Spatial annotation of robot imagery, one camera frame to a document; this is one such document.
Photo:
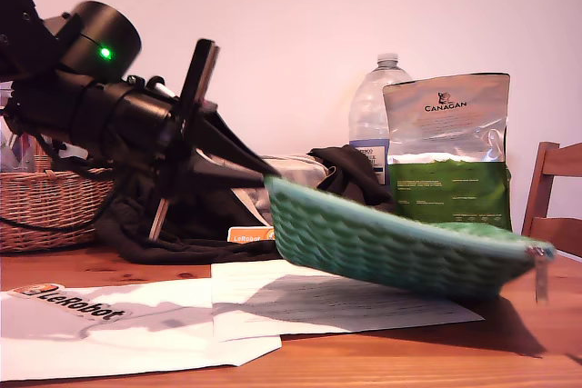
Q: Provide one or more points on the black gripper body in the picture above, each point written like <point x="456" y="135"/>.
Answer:
<point x="145" y="120"/>

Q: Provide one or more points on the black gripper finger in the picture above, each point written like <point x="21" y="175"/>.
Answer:
<point x="227" y="145"/>
<point x="227" y="175"/>

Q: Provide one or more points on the green wave pattern zip bag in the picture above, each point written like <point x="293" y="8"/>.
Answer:
<point x="364" y="247"/>

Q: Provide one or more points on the silver zipper pull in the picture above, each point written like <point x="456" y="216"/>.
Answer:
<point x="541" y="279"/>

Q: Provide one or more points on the green silver Canagan food bag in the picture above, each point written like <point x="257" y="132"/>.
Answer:
<point x="445" y="133"/>

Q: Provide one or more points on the small orange LeRobot sticker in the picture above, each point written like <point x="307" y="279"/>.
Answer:
<point x="245" y="235"/>

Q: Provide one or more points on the black hoodie with grey lining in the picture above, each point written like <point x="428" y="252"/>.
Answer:
<point x="350" y="174"/>

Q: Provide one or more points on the clear plastic container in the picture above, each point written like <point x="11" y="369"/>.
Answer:
<point x="9" y="152"/>

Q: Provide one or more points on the large clear water bottle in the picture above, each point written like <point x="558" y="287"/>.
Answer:
<point x="368" y="106"/>

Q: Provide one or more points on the printed white paper sheet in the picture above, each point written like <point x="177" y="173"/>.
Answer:
<point x="318" y="306"/>

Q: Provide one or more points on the blank white paper sheet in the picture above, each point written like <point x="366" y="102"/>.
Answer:
<point x="136" y="347"/>

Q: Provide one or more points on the large LeRobot sticker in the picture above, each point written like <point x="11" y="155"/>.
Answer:
<point x="77" y="306"/>

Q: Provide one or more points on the wooden chair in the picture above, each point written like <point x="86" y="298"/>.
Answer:
<point x="536" y="188"/>

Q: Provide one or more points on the pale grey camera box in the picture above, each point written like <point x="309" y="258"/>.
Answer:
<point x="160" y="88"/>

